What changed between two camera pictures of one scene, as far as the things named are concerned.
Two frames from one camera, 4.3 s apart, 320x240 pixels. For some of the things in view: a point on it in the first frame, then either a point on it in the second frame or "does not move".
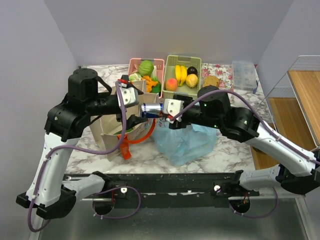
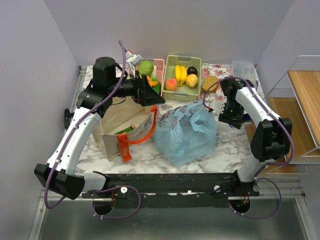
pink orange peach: x=171 y=84 does not move
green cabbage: x=146 y=68 does not move
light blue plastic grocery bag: x=184 y=145 does not move
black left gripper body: x=102 y=105 to x=130 y=87
